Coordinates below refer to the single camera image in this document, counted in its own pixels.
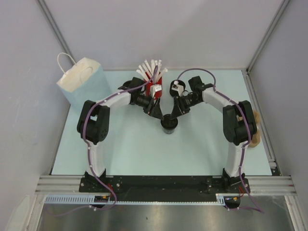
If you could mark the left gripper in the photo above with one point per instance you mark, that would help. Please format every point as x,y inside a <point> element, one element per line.
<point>156,111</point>

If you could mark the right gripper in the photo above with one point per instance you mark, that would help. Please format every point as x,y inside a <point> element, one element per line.
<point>179,108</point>

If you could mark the single black coffee cup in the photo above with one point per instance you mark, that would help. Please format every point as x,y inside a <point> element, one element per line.
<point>169,125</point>

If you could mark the black coffee cup stack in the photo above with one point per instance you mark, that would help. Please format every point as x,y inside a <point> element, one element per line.
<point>126,86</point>

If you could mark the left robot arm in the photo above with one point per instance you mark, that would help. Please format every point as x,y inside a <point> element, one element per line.
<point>93,124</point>

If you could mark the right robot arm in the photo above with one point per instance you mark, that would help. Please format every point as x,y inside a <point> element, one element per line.
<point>239,124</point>

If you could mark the red straw holder cup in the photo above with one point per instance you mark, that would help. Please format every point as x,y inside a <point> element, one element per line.
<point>147,87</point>

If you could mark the white wrapped straws bundle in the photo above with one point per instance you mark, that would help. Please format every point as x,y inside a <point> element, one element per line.
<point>146,70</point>

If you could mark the light blue paper bag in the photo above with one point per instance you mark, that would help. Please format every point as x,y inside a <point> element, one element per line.
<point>85,80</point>

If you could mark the brown cardboard cup carrier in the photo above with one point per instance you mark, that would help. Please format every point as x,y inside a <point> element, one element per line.
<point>256,138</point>

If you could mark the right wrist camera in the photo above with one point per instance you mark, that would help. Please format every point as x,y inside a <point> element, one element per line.
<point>176,89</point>

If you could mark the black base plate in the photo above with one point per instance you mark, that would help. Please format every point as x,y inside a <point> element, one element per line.
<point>174,188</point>

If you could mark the grey slotted cable duct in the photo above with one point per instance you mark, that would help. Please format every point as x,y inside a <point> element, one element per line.
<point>105,200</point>

